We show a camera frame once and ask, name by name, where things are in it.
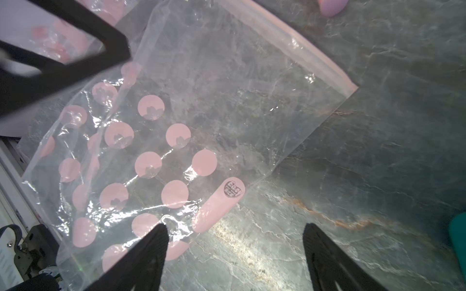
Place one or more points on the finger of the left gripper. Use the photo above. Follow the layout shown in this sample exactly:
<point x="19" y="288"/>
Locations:
<point x="18" y="91"/>

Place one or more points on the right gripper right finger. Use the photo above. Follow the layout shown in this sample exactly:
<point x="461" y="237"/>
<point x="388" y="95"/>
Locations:
<point x="330" y="268"/>

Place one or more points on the clear pink-dotted zipper bag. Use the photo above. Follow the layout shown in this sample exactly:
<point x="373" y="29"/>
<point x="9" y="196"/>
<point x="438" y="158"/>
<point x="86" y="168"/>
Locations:
<point x="217" y="94"/>

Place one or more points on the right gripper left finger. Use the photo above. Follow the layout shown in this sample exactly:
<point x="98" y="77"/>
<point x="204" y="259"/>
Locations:
<point x="141" y="268"/>

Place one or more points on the teal plastic basket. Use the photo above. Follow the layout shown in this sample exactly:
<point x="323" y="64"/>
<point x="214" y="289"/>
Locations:
<point x="457" y="234"/>

